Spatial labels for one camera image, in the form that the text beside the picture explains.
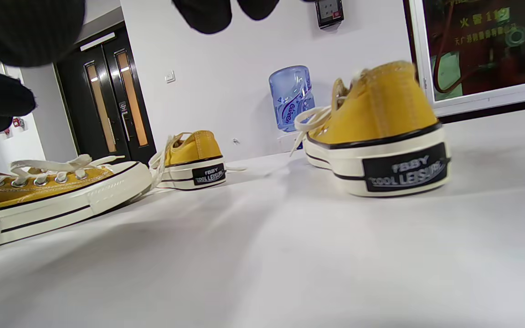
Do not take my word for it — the blue water bottle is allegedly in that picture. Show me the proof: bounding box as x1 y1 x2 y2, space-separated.
268 65 316 133

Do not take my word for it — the white water dispenser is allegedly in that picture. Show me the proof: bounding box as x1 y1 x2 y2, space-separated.
277 130 309 153

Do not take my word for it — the white shoe lace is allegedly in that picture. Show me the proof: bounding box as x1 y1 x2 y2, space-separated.
149 132 247 192
289 68 368 158
0 154 126 260

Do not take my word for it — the black wall panel device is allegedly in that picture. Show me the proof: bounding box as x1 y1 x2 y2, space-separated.
314 0 345 30

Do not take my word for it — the person's right hand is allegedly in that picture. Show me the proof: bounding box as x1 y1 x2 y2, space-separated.
0 0 281 133

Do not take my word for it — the black double door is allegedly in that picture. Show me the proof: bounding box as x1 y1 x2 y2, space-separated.
55 26 157 164

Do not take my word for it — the glass door fire cabinet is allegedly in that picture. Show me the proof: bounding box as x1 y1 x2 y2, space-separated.
403 0 525 118

